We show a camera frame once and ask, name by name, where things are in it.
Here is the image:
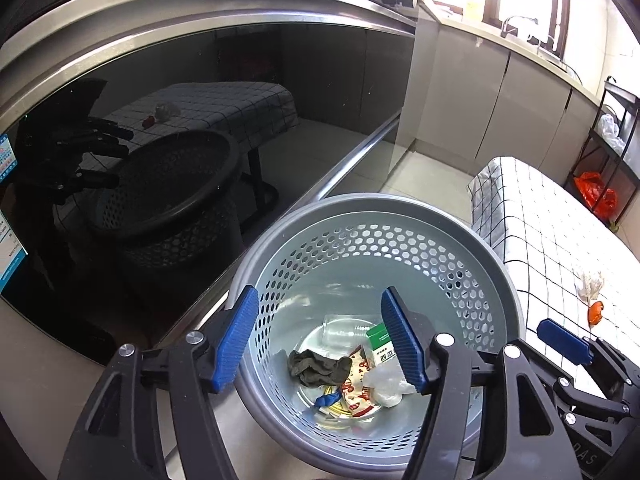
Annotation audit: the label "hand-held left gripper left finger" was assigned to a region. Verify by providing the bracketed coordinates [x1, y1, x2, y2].
[57, 285, 261, 480]

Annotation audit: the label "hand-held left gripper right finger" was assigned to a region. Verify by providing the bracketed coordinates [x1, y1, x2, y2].
[381, 286, 583, 480]

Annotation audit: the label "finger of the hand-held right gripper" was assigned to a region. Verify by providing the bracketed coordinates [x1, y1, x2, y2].
[552, 376, 632, 413]
[536, 318, 640, 399]

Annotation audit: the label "green white carton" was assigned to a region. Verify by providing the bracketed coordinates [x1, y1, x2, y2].
[365, 324, 401, 366]

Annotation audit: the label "white plastic bag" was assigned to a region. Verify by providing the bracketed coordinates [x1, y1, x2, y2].
[362, 360, 418, 408]

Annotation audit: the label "red patterned snack wrapper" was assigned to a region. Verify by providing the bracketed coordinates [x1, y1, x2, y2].
[340, 345, 383, 418]

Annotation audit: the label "dark grey sock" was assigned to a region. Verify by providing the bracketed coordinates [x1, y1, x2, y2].
[287, 349, 353, 388]

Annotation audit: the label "grey perforated plastic basket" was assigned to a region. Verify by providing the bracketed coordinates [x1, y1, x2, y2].
[227, 192, 526, 476]

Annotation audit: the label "crumpled white tissue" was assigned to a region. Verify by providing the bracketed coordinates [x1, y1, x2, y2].
[574, 270, 605, 301]

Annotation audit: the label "white checked tablecloth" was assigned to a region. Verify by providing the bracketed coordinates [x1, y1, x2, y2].
[467, 156, 640, 411]

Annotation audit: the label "red plastic bag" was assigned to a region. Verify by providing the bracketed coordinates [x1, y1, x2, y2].
[574, 171, 620, 221]

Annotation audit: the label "black metal rack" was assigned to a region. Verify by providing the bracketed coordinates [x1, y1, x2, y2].
[565, 76, 640, 226]

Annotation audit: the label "white bag on rack shelf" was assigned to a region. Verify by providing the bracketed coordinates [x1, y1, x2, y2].
[597, 114, 626, 153]

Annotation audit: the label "large blue label sticker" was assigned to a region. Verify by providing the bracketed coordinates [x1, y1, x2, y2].
[0, 210, 26, 293]

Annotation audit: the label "grey kitchen cabinets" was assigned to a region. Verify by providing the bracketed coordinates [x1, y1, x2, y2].
[400, 0, 601, 221]

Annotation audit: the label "built-in oven glass door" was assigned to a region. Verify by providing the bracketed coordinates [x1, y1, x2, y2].
[0, 0, 418, 366]

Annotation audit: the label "small blue label sticker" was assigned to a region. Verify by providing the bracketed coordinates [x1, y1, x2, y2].
[0, 132, 18, 183]

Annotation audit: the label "chrome faucet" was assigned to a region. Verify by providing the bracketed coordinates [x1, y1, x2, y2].
[501, 16, 541, 41]

